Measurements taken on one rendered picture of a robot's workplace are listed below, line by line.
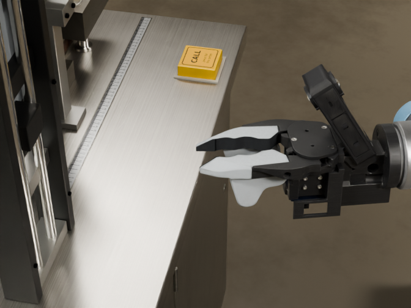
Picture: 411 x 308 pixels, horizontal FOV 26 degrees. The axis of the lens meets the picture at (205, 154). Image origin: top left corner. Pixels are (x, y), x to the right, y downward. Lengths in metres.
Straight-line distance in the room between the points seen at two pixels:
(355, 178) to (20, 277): 0.49
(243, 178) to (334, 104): 0.12
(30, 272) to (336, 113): 0.49
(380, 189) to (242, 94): 2.10
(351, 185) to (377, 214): 1.70
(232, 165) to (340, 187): 0.12
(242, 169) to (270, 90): 2.19
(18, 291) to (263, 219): 1.46
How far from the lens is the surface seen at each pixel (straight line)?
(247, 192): 0.95
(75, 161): 1.46
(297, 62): 3.24
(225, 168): 0.92
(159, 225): 1.34
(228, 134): 0.97
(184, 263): 1.58
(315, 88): 0.91
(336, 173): 0.95
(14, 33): 1.09
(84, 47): 1.70
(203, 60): 1.63
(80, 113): 1.54
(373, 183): 0.99
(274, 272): 2.48
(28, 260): 1.19
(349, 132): 0.94
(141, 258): 1.30
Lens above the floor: 1.86
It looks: 41 degrees down
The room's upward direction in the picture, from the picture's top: straight up
